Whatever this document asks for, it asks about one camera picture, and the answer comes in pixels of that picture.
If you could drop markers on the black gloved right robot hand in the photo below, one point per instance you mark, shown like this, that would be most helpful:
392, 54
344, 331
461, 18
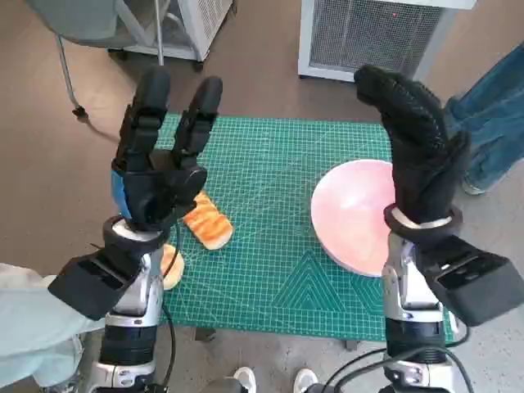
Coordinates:
417, 163

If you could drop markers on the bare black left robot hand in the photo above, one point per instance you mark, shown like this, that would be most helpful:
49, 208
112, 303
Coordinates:
143, 192

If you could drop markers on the long braided toy bread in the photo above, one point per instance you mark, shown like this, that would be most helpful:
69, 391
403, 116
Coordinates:
209, 229

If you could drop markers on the pink bowl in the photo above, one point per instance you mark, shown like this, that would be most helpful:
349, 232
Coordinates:
348, 213

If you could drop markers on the round toy bread bun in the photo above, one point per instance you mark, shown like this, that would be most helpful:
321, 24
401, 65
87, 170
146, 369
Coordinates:
173, 274

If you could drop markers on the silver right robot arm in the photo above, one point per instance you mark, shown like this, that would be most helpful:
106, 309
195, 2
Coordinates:
413, 294

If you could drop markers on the person in blue trousers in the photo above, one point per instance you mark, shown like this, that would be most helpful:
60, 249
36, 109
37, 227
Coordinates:
491, 114

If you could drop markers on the green cutting mat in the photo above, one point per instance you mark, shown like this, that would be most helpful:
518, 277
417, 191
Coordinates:
262, 184

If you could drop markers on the white cabinet with mesh front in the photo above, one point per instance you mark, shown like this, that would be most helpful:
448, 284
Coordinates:
368, 37

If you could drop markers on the white metal pole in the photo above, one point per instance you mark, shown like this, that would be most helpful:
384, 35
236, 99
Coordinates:
159, 37

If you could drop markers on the person in pale green clothing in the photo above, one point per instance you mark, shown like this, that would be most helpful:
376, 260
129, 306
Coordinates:
24, 319

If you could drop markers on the white cabinet on casters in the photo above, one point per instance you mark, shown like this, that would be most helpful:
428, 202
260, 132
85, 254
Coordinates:
192, 24

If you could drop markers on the grey chair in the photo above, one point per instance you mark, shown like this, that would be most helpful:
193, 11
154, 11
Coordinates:
78, 20

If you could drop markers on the white shoe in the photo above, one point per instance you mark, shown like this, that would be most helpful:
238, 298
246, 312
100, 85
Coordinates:
305, 380
245, 378

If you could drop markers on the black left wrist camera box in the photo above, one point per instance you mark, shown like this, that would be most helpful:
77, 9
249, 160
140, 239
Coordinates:
90, 286

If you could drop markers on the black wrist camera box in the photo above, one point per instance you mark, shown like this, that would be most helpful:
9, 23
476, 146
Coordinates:
475, 282
90, 286

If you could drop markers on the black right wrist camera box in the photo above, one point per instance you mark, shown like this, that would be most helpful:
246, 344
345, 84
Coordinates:
475, 282

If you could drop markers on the black table bracket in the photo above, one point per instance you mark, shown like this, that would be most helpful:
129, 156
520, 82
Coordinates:
205, 333

